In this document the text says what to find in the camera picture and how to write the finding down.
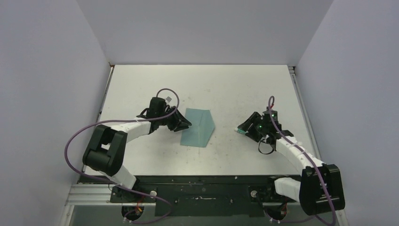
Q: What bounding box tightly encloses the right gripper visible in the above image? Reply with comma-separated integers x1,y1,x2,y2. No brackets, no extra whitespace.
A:
238,113,269,142

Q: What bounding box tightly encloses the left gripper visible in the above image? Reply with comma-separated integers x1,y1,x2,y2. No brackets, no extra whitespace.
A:
157,107,191,132

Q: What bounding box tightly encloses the green white glue stick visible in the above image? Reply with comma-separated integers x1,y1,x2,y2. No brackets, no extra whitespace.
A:
234,128,247,135

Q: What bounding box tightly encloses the teal envelope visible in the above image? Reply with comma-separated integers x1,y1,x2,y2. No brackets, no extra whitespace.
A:
180,108,215,148

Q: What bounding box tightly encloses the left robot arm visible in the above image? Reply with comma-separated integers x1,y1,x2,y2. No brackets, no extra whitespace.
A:
82,97,192,203

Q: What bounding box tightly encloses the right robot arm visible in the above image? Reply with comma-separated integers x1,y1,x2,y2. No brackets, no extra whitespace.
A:
236,108,346,216

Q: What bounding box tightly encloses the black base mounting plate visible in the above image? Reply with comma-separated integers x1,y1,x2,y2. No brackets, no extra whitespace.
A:
107,175,296,220

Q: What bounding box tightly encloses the aluminium frame rail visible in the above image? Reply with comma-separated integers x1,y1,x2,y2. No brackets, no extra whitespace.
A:
64,183,348,226

